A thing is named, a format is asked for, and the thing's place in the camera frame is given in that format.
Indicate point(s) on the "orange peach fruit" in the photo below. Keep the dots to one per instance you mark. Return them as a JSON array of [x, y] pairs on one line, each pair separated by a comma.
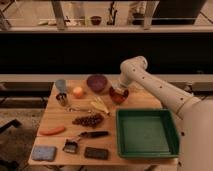
[[78, 92]]

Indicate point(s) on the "bunch of dark grapes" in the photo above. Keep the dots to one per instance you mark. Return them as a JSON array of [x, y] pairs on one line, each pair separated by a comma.
[[89, 121]]

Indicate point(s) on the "light grey towel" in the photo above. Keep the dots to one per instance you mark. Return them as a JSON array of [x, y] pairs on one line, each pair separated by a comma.
[[120, 91]]

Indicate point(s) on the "orange carrot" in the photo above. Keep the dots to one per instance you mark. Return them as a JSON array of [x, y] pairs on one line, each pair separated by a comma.
[[53, 131]]

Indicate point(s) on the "dark bowl in background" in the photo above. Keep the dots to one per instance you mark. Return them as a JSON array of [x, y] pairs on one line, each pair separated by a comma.
[[96, 20]]

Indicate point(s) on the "metal spoon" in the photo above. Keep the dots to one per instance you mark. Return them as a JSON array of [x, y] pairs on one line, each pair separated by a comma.
[[72, 109]]

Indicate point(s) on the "yellow banana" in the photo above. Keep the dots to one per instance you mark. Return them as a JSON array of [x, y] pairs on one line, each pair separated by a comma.
[[98, 104]]

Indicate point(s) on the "blue grey sponge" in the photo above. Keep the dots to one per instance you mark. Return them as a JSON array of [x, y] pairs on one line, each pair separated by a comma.
[[44, 153]]

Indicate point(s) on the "dark rectangular sponge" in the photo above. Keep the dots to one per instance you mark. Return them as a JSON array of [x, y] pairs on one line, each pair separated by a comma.
[[96, 153]]

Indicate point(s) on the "green plastic tray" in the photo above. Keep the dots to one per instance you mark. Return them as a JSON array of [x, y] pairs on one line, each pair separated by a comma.
[[146, 134]]

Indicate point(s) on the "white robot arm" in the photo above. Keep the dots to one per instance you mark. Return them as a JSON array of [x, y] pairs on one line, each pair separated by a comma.
[[196, 143]]

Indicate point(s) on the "red bowl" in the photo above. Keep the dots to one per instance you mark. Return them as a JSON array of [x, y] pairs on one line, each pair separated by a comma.
[[118, 98]]

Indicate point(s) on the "small black brush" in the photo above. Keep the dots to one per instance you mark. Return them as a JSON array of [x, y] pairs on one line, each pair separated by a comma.
[[70, 147]]

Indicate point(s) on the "small metal cup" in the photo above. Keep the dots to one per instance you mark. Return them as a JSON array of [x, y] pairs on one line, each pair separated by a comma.
[[62, 99]]

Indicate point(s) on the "grey blue cup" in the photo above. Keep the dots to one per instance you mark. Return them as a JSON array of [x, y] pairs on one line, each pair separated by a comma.
[[61, 85]]

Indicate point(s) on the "purple bowl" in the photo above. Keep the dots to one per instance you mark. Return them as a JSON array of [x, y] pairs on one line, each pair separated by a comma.
[[97, 82]]

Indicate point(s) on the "black handled brush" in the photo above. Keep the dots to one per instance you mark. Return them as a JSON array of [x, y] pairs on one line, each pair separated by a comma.
[[93, 134]]

